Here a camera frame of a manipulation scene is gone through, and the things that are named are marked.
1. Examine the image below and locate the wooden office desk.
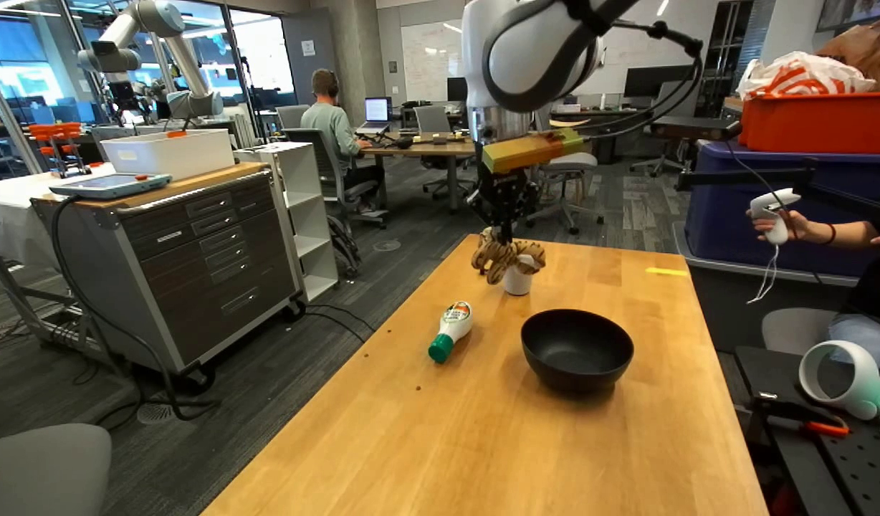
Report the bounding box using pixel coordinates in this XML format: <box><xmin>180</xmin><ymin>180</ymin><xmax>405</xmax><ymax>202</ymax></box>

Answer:
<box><xmin>355</xmin><ymin>131</ymin><xmax>480</xmax><ymax>216</ymax></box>

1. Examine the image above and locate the black bowl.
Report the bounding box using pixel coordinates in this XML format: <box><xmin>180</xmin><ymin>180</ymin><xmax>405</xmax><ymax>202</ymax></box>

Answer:
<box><xmin>520</xmin><ymin>308</ymin><xmax>636</xmax><ymax>399</ymax></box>

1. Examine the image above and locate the closed grey laptop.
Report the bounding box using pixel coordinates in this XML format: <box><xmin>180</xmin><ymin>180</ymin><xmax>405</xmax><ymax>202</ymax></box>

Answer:
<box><xmin>46</xmin><ymin>169</ymin><xmax>176</xmax><ymax>202</ymax></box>

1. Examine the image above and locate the operator hand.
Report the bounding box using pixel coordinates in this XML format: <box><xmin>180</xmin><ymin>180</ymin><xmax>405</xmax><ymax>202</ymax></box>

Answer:
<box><xmin>778</xmin><ymin>210</ymin><xmax>835</xmax><ymax>249</ymax></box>

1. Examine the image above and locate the blue storage bin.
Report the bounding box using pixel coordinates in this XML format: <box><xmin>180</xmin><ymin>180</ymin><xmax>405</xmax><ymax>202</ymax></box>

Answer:
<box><xmin>685</xmin><ymin>140</ymin><xmax>880</xmax><ymax>280</ymax></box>

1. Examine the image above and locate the light office chair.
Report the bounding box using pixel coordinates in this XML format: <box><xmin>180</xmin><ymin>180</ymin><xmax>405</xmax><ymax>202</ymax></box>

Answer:
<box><xmin>536</xmin><ymin>153</ymin><xmax>605</xmax><ymax>239</ymax></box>

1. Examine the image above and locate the open laptop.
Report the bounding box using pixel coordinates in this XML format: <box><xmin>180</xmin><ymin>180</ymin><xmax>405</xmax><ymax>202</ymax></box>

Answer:
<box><xmin>362</xmin><ymin>94</ymin><xmax>395</xmax><ymax>131</ymax></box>

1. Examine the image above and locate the grey paper cup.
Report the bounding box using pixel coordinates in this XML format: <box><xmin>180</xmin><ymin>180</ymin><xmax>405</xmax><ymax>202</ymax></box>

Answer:
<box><xmin>499</xmin><ymin>255</ymin><xmax>539</xmax><ymax>298</ymax></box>

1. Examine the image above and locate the orange plastic bin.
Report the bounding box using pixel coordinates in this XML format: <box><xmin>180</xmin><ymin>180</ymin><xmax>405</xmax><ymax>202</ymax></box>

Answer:
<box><xmin>737</xmin><ymin>90</ymin><xmax>880</xmax><ymax>159</ymax></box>

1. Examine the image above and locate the white shelf unit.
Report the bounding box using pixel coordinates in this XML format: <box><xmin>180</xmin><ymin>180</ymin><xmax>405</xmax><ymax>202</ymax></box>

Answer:
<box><xmin>256</xmin><ymin>140</ymin><xmax>341</xmax><ymax>305</ymax></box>

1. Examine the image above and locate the white bottle green cap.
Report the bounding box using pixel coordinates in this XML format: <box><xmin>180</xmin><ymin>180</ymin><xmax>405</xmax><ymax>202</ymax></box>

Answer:
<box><xmin>427</xmin><ymin>302</ymin><xmax>477</xmax><ymax>368</ymax></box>

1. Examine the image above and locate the black office chair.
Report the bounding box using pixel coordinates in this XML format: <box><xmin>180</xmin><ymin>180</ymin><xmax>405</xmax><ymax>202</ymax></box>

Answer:
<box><xmin>281</xmin><ymin>126</ymin><xmax>390</xmax><ymax>233</ymax></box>

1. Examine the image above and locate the brown bundle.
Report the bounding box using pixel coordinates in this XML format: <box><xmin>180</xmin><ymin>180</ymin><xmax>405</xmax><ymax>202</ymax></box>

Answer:
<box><xmin>821</xmin><ymin>14</ymin><xmax>880</xmax><ymax>94</ymax></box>

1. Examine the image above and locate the operator forearm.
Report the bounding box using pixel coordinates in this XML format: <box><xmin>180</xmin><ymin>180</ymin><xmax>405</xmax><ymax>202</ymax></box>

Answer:
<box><xmin>827</xmin><ymin>217</ymin><xmax>880</xmax><ymax>255</ymax></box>

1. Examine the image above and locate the red handled tool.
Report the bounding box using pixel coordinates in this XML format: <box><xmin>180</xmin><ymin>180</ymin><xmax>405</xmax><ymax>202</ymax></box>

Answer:
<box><xmin>752</xmin><ymin>399</ymin><xmax>856</xmax><ymax>442</ymax></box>

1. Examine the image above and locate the white handheld controller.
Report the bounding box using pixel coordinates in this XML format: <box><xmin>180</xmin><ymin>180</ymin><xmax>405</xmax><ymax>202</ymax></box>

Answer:
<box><xmin>747</xmin><ymin>187</ymin><xmax>807</xmax><ymax>249</ymax></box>

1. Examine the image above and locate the grey upholstered chair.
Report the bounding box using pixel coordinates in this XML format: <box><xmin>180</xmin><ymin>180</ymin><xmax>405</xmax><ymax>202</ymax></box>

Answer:
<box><xmin>0</xmin><ymin>421</ymin><xmax>115</xmax><ymax>516</ymax></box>

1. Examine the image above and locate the white green headset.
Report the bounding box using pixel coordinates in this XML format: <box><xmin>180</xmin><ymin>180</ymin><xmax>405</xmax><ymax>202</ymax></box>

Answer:
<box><xmin>798</xmin><ymin>338</ymin><xmax>880</xmax><ymax>425</ymax></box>

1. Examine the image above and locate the yellow wrist camera block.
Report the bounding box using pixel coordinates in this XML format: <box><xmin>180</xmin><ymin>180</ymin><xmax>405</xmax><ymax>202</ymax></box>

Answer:
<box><xmin>480</xmin><ymin>129</ymin><xmax>590</xmax><ymax>177</ymax></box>

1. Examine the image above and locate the white box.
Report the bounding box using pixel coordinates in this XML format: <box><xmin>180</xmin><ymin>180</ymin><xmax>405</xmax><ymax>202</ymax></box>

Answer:
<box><xmin>99</xmin><ymin>126</ymin><xmax>238</xmax><ymax>184</ymax></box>

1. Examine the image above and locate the grey drawer cabinet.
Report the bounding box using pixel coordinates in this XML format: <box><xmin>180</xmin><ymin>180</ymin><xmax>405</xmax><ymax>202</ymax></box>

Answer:
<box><xmin>31</xmin><ymin>159</ymin><xmax>308</xmax><ymax>378</ymax></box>

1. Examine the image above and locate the seated person green shirt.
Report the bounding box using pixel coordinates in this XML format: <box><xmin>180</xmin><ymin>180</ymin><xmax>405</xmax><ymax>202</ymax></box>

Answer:
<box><xmin>299</xmin><ymin>65</ymin><xmax>385</xmax><ymax>196</ymax></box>

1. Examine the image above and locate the black perforated board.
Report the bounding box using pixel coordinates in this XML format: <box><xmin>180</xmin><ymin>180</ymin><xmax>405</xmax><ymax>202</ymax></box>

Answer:
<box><xmin>735</xmin><ymin>345</ymin><xmax>880</xmax><ymax>516</ymax></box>

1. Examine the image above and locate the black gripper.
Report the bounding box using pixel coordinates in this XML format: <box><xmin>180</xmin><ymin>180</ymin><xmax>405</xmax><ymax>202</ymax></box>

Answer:
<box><xmin>471</xmin><ymin>169</ymin><xmax>542</xmax><ymax>249</ymax></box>

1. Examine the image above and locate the plush tiger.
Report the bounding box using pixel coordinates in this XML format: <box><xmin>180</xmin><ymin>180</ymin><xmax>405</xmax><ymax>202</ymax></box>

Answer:
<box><xmin>471</xmin><ymin>230</ymin><xmax>549</xmax><ymax>288</ymax></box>

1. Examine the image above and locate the white orange cloth bag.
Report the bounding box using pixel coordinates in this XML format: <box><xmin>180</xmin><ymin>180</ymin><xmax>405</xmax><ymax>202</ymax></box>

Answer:
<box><xmin>737</xmin><ymin>51</ymin><xmax>880</xmax><ymax>101</ymax></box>

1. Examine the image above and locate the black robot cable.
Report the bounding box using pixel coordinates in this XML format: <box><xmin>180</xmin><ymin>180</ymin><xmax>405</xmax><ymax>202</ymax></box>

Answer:
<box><xmin>480</xmin><ymin>0</ymin><xmax>706</xmax><ymax>123</ymax></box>

